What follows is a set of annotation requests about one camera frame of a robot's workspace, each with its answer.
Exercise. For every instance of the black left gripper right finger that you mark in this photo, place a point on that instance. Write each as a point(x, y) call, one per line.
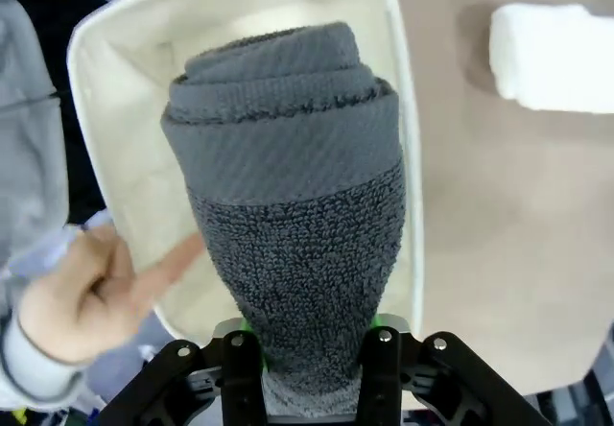
point(384, 378)

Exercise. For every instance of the white rolled towel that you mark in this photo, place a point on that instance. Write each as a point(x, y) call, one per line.
point(551, 56)

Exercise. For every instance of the person in grey hoodie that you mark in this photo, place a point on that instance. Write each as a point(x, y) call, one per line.
point(29, 133)

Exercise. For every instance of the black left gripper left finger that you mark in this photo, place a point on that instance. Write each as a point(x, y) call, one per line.
point(235, 378)

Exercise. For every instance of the person's right hand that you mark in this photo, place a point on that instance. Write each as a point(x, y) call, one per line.
point(77, 306)

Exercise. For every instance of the person's right forearm grey sleeve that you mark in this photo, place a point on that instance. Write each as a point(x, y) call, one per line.
point(33, 373)

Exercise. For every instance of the wide beige fabric basket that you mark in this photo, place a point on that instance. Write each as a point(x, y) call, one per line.
point(120, 109)

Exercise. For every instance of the grey towel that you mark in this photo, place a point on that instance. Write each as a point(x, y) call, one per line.
point(292, 205)

